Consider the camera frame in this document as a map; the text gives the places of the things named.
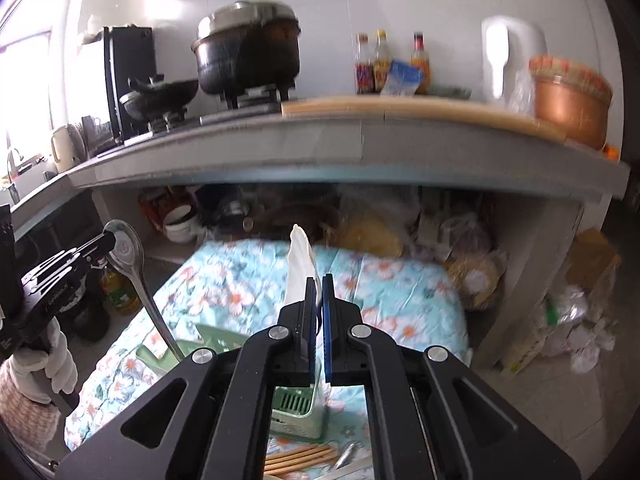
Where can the large metal spoon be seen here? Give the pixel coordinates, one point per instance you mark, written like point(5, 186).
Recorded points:
point(131, 255)

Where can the white electric kettle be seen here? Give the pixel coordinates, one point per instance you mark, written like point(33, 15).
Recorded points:
point(505, 60)

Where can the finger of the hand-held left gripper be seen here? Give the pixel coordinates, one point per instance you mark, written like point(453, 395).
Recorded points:
point(87, 269)
point(75, 255)

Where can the yellow oil bottle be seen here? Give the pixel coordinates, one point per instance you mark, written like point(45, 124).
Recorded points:
point(120, 295)

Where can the small orange object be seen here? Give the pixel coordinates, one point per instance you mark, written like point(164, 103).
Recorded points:
point(611, 152)

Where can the person's left forearm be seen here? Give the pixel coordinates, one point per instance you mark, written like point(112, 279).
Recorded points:
point(25, 420)

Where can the metal faucet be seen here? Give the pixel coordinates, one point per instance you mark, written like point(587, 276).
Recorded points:
point(15, 162)

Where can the wooden chopstick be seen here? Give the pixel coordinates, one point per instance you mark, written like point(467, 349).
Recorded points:
point(300, 451)
point(305, 459)
point(290, 467)

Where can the black wok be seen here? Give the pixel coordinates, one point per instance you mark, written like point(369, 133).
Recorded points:
point(160, 92)

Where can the green plastic utensil holder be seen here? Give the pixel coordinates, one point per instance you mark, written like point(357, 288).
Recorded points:
point(295, 410)

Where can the brown bag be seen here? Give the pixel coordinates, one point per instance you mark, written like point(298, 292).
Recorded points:
point(477, 280)

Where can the black cooking pot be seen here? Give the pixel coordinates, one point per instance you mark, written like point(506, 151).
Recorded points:
point(245, 65)

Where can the blue packet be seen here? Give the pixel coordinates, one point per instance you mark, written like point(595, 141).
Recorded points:
point(402, 79)

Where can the copper basin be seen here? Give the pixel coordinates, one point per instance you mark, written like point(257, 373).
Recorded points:
point(570, 105)

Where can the clear plastic bag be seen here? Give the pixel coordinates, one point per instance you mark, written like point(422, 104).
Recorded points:
point(460, 230)

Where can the steel pot lid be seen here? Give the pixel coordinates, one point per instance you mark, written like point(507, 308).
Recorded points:
point(245, 17)

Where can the small metal spoon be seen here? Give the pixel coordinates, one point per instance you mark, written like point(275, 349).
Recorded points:
point(346, 455)

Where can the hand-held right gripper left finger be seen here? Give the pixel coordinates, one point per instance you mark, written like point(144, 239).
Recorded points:
point(309, 320)

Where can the white sack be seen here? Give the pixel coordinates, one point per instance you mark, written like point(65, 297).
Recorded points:
point(525, 345)

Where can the red basket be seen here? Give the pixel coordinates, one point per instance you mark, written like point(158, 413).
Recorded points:
point(155, 207)

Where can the pile of white plastic bags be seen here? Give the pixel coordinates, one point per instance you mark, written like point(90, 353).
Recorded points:
point(580, 330)

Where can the floral blanket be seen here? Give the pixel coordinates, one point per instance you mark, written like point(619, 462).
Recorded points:
point(240, 280)

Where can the concrete kitchen counter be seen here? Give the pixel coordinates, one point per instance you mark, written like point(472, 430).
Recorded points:
point(350, 150)

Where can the stack of white bowls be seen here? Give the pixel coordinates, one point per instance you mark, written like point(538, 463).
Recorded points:
point(181, 225)

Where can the wooden cutting board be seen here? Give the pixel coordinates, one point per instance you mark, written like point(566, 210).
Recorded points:
point(400, 107)

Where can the person's left hand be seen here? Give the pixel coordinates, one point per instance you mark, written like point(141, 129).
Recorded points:
point(55, 365)

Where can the cream electric kettle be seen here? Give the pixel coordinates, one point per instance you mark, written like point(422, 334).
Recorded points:
point(62, 147)

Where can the black container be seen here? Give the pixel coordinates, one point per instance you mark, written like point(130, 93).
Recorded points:
point(92, 317)

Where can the black kitchen appliance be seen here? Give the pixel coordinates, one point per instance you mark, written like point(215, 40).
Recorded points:
point(127, 70)

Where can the gas stove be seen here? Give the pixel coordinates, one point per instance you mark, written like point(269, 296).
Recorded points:
point(225, 117)

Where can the window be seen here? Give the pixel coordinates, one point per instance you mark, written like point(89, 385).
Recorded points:
point(25, 85)

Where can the white rice paddle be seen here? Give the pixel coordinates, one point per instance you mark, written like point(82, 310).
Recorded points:
point(300, 260)

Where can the yellow bag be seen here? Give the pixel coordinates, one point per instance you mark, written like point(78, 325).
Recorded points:
point(372, 235)

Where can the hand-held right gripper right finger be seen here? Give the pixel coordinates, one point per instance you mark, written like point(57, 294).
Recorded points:
point(328, 320)

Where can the cardboard box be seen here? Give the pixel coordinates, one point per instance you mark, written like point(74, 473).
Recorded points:
point(592, 265)

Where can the steel bowl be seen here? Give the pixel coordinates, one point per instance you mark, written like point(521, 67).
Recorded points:
point(235, 212)

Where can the glass sauce bottle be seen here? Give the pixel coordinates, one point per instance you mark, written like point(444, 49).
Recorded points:
point(364, 70)
point(381, 60)
point(421, 57)

